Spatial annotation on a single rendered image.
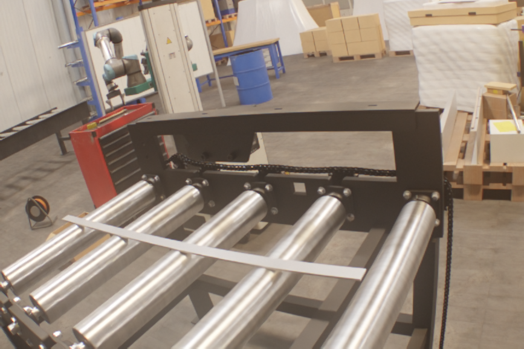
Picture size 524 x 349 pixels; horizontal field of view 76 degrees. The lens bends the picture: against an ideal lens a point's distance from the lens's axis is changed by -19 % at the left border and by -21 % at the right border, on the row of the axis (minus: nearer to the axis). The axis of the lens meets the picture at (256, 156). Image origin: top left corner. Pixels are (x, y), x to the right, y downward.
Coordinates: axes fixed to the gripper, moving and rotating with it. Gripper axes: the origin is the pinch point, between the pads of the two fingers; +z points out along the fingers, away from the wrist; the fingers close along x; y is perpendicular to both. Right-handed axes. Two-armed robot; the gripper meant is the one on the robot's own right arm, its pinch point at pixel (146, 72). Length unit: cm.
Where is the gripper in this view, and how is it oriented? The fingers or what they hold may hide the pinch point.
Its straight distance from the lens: 363.3
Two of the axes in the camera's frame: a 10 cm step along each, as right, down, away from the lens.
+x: 4.8, -2.8, 8.4
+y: 8.6, 3.6, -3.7
